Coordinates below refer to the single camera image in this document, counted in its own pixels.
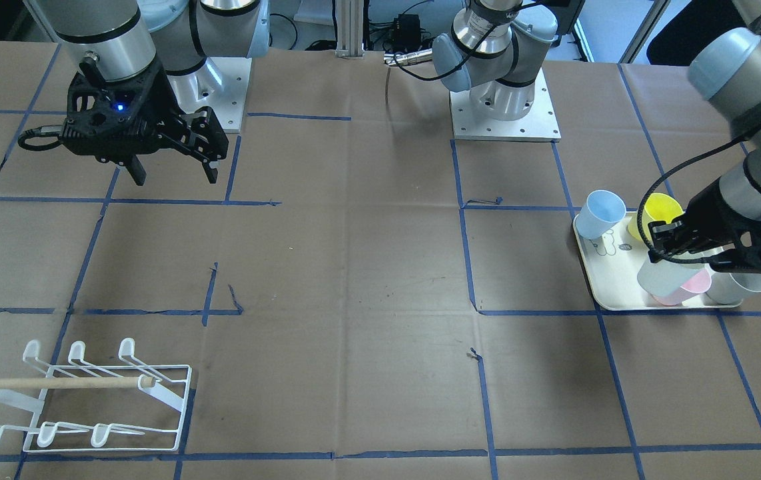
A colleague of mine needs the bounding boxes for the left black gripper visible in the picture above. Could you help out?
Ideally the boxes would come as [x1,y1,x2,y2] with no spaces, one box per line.
[648,175,761,273]

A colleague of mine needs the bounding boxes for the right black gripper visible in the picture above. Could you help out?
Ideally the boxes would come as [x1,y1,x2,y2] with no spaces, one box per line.
[59,61,229,186]

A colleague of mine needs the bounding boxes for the white cup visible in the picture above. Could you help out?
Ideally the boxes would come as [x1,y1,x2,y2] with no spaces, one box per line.
[636,259,704,297]

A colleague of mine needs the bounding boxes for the light blue cup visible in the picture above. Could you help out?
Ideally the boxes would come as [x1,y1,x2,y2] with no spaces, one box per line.
[574,189,626,239]

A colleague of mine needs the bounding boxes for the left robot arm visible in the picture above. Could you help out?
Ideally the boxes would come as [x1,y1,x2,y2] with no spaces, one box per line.
[432,1,761,273]

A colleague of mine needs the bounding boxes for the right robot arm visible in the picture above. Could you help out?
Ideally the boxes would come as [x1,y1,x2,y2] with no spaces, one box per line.
[17,1,270,185]

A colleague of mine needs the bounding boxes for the pink cup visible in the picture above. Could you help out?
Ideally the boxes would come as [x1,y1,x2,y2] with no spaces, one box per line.
[652,269,712,306]

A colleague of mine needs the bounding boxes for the grey cup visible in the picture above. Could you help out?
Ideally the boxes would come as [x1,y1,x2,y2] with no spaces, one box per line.
[706,271,761,305]

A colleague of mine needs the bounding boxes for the yellow cup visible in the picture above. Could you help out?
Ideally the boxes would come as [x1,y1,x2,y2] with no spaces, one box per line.
[625,192,684,242]

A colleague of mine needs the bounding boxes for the cream plastic tray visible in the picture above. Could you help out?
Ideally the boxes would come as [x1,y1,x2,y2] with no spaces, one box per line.
[576,213,744,312]

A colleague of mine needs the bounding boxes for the black power box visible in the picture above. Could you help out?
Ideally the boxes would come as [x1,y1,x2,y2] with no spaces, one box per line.
[388,13,422,53]

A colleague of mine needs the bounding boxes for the black braided cable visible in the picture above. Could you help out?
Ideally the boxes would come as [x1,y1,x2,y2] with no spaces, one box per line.
[643,137,754,264]

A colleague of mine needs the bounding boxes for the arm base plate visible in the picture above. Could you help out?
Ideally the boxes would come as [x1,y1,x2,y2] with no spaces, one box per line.
[450,69,562,142]
[170,57,253,133]

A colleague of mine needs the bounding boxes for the aluminium frame post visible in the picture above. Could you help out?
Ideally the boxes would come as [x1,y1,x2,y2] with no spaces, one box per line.
[333,1,367,58]

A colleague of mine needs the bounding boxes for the white wire cup rack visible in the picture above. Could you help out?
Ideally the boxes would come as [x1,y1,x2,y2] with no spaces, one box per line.
[0,337,193,455]

